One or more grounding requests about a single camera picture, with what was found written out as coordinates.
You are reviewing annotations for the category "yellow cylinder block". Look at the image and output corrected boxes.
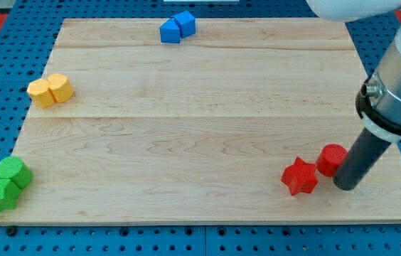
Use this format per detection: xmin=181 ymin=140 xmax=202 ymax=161
xmin=48 ymin=74 xmax=74 ymax=103

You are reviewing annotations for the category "light wooden board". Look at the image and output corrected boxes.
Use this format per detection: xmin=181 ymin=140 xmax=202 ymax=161
xmin=0 ymin=18 xmax=401 ymax=226

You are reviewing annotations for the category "green cylinder block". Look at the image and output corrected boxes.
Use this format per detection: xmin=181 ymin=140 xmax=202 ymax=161
xmin=0 ymin=156 xmax=33 ymax=189

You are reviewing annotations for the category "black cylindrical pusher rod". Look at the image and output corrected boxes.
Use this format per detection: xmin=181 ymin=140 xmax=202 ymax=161
xmin=333 ymin=128 xmax=391 ymax=191

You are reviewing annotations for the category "red cylinder block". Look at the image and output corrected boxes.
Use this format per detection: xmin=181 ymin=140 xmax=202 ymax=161
xmin=316 ymin=144 xmax=348 ymax=177

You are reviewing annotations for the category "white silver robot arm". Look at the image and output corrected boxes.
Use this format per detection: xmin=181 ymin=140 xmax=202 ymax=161
xmin=307 ymin=0 xmax=401 ymax=191

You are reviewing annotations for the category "yellow hexagon block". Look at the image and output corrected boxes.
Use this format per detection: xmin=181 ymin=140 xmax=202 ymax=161
xmin=27 ymin=78 xmax=55 ymax=108

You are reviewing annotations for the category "red star block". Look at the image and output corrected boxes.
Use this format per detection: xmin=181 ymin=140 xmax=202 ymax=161
xmin=281 ymin=157 xmax=319 ymax=196

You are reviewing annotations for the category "blue pentagon block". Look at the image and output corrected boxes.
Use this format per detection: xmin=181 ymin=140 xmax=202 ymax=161
xmin=159 ymin=18 xmax=181 ymax=44

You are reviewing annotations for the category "blue cube block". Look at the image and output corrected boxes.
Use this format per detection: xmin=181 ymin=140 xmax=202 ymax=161
xmin=172 ymin=11 xmax=196 ymax=38

